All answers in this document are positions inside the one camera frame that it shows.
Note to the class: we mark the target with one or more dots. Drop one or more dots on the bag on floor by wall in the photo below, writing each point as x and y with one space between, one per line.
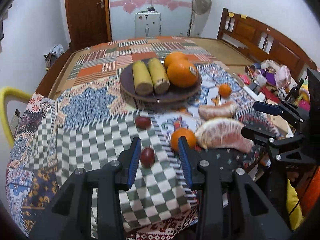
53 55

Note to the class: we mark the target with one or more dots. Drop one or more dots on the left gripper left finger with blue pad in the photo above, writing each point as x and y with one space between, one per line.
68 215

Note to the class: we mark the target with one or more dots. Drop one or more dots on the small peeled pomelo segment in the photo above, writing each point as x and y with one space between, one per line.
226 110

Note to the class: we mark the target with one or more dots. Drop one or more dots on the small white washing machine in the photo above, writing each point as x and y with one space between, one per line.
147 24

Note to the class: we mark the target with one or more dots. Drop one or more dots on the purple round plate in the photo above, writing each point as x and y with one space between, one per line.
173 94

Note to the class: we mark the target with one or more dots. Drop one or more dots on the pink plush bag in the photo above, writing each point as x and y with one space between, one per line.
283 77

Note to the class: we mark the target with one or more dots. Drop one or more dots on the red grape far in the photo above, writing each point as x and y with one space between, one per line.
143 122

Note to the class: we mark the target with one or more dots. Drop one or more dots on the woven bamboo bed mat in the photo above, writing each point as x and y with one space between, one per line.
226 55

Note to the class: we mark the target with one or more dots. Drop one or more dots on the red grape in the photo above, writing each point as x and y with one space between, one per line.
147 157
143 122

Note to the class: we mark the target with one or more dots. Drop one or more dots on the dark wooden door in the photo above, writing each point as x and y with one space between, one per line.
88 22

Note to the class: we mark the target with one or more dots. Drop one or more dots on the large plain orange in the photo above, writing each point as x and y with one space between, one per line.
172 57

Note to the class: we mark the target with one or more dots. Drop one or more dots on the patchwork patterned tablecloth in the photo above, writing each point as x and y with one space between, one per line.
89 125

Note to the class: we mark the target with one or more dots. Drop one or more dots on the operator hand under right gripper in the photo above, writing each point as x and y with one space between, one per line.
295 178

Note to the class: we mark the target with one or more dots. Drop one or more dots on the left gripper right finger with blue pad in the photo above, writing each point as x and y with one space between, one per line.
232 205

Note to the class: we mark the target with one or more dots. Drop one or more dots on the large peeled pomelo segment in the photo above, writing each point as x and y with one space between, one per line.
223 133

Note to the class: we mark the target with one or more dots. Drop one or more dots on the standing electric fan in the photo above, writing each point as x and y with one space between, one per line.
199 16

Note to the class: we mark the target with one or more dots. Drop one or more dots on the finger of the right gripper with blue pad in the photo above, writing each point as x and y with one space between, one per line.
273 145
291 113

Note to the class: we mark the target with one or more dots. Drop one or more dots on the yellow corn cob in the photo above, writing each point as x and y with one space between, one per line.
142 79
158 75

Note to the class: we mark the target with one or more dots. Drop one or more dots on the red grape near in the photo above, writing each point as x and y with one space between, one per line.
147 157

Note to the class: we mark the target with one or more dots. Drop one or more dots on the wooden bed headboard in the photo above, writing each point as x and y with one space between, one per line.
259 42

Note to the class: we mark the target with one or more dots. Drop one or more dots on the large orange with sticker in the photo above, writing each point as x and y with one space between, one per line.
182 73

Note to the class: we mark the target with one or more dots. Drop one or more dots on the striped patchwork bed blanket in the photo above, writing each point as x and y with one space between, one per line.
107 59

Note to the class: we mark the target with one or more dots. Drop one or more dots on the yellow chair frame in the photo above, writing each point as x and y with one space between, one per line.
10 98

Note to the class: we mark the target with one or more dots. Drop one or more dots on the sliding wardrobe with hearts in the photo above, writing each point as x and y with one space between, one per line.
175 16

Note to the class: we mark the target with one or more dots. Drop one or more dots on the red box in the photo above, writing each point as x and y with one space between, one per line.
269 95

